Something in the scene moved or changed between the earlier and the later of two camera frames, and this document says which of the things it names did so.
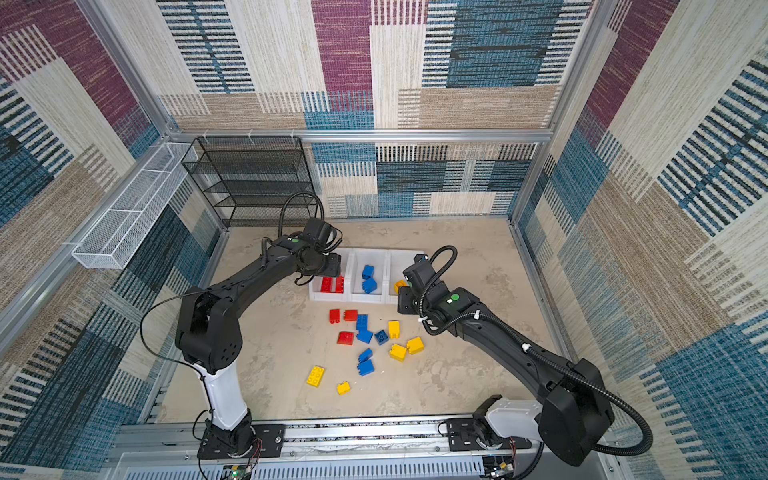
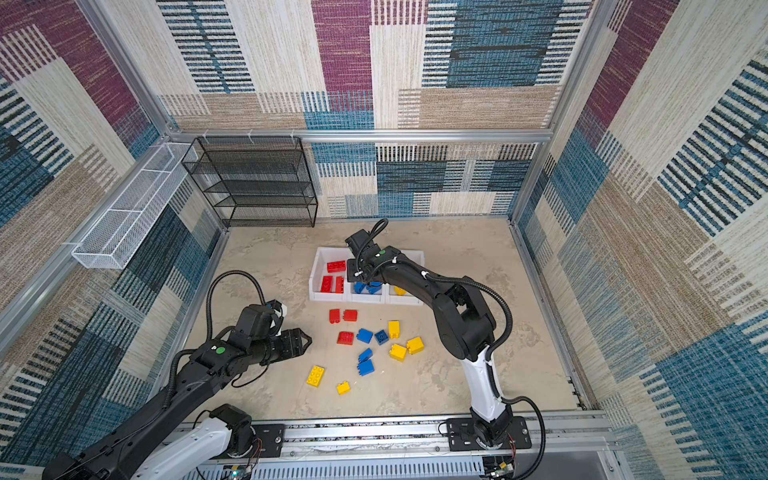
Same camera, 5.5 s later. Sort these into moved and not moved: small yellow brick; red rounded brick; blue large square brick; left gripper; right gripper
Moved: right gripper; left gripper
Not moved: red rounded brick; blue large square brick; small yellow brick
